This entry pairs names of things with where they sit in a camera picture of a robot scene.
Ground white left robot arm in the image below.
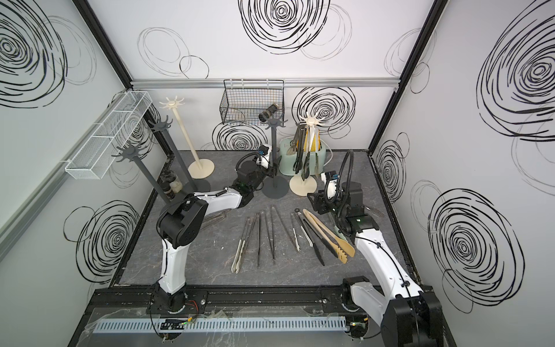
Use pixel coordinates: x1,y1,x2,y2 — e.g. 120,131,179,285
154,149,274,314

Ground dark grey rack stand front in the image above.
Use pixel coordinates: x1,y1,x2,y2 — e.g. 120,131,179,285
112,145,184,205

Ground slim black tongs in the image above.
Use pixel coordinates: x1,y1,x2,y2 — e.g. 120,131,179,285
263,205,300,263

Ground yellow sponge toast slice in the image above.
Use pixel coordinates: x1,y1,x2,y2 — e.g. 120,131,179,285
303,127,322,153

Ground white handled slotted steel tongs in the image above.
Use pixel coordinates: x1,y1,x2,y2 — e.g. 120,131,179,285
311,127,321,176

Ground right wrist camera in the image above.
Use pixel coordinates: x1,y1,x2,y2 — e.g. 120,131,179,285
321,171,339,202

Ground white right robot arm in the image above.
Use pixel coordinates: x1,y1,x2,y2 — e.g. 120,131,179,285
303,182,445,346

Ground white wire wall basket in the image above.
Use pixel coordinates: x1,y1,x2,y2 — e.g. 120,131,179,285
65,91,153,180

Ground black nylon tongs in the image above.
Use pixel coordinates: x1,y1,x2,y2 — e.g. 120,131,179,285
294,208,338,266

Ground tall cream utensil rack stand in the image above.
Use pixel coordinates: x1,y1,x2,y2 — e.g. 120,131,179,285
159,96,215,179

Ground dark grey rack stand middle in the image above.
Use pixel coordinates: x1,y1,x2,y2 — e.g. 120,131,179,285
148,117,211,192

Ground steel wire tongs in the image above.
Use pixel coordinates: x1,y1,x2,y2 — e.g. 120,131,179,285
200,209,231,231

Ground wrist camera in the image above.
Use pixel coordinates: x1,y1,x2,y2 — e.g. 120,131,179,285
256,145,272,169
321,171,339,202

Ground black pepper grinder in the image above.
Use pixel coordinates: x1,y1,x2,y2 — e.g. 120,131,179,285
258,103,279,123

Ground dark grey rack stand back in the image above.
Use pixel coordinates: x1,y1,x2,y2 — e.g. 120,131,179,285
262,118,289,199

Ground wooden bamboo tongs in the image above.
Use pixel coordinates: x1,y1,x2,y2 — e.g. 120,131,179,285
302,209,356,264

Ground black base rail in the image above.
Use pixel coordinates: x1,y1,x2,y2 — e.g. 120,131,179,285
85,285,362,315

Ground black slotted spatula tongs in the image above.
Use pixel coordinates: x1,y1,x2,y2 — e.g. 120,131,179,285
286,124,306,174

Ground grey cable duct strip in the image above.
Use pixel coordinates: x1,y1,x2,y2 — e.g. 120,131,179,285
93,317,348,334

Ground black wire wall basket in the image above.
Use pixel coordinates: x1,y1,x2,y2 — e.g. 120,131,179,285
219,79,285,125

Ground dark grey rack stand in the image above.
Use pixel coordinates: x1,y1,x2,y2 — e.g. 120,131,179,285
112,145,184,205
262,118,289,199
148,117,211,192

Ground small glass jar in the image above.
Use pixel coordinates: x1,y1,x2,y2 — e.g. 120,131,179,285
160,170,183,200

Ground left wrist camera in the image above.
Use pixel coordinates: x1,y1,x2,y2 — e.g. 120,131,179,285
256,145,272,169

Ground small steel tongs white tip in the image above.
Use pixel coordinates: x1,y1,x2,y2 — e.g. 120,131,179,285
290,212,314,251

